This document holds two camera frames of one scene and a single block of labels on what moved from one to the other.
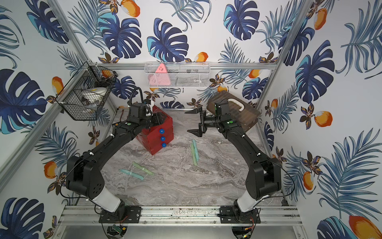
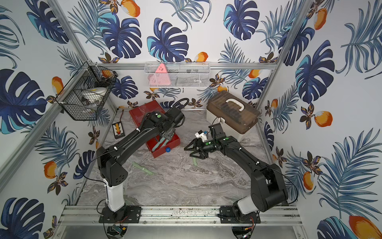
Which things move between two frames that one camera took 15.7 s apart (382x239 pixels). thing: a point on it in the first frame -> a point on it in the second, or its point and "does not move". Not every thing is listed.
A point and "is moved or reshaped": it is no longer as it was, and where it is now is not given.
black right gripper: (201, 129) -> (199, 141)
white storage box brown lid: (240, 112) does not move
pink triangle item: (160, 77) does not move
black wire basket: (83, 96) does not move
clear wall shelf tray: (178, 74) does not move
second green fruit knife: (138, 166) does not move
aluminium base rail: (273, 215) does not move
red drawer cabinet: (155, 137) is moved or reshaped
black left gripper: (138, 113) -> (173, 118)
